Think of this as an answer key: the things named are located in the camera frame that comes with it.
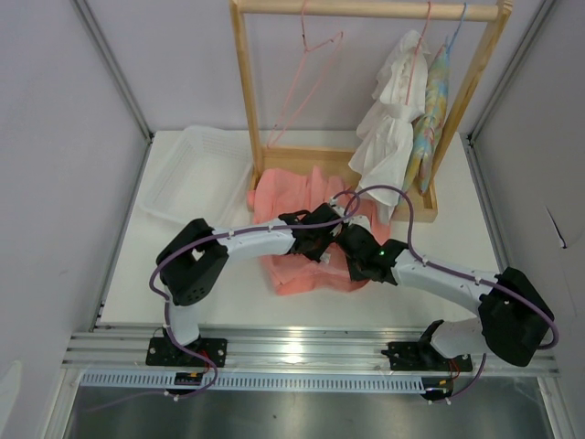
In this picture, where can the blue wire hanger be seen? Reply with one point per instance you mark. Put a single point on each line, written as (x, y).
(457, 32)

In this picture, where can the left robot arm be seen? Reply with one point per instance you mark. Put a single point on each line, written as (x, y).
(189, 266)

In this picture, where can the wooden clothes rack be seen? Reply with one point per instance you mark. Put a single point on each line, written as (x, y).
(301, 160)

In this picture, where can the aluminium rail frame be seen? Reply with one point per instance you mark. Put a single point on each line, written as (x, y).
(250, 349)

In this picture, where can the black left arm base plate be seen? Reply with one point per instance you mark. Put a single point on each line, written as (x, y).
(163, 353)

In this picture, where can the white plastic basket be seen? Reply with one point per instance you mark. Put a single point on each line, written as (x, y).
(202, 174)

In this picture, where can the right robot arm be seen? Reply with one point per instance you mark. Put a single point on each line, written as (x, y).
(510, 318)

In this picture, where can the pink wire hanger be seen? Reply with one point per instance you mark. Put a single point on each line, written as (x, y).
(304, 84)

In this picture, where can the white slotted cable duct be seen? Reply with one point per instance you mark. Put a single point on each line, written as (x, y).
(234, 381)

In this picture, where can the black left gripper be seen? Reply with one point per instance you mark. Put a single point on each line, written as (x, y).
(316, 255)

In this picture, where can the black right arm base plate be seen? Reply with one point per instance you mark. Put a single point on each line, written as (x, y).
(417, 356)

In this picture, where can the pink hanger with white garment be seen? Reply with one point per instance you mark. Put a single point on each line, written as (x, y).
(417, 51)

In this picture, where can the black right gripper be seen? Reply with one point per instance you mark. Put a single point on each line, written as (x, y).
(355, 274)

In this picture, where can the colourful floral garment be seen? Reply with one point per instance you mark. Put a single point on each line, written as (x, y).
(428, 128)

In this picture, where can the pink skirt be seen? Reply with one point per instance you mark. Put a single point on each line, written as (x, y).
(320, 263)

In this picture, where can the white ruffled garment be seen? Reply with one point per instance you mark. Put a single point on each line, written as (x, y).
(386, 131)

